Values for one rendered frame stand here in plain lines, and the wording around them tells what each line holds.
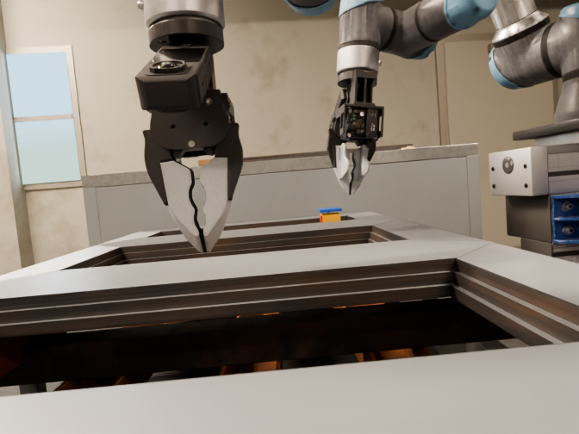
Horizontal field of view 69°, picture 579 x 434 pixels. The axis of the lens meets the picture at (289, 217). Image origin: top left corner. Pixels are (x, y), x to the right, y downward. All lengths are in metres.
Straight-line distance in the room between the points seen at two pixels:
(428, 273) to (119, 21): 3.75
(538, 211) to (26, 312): 0.85
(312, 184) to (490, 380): 1.21
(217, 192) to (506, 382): 0.28
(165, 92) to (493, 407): 0.27
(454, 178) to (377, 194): 0.26
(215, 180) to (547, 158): 0.67
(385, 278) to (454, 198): 1.02
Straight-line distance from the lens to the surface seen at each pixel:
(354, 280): 0.51
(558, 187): 0.93
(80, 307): 0.56
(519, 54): 1.11
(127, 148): 3.83
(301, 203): 1.40
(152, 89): 0.33
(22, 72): 4.18
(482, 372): 0.25
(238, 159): 0.40
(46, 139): 4.03
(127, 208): 1.48
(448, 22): 0.79
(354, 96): 0.75
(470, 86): 4.25
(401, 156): 1.46
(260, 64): 3.84
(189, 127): 0.41
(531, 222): 0.96
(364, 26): 0.81
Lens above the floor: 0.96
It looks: 4 degrees down
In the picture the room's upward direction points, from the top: 5 degrees counter-clockwise
